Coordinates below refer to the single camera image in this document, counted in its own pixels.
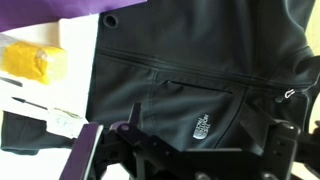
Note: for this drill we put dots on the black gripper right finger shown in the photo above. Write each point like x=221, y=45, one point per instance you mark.
x=283, y=150

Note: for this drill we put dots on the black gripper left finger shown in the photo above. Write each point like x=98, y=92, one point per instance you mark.
x=83, y=153

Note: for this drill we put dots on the silver zipper pull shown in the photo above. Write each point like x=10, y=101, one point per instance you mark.
x=289, y=93

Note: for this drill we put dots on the black zip-up jumper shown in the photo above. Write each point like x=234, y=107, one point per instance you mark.
x=200, y=66

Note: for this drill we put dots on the white paper sheet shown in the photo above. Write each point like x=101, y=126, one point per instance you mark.
x=70, y=83

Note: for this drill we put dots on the black pen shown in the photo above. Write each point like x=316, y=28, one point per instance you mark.
x=30, y=103

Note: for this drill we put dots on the purple plastic folder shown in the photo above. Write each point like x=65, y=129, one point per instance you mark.
x=50, y=11

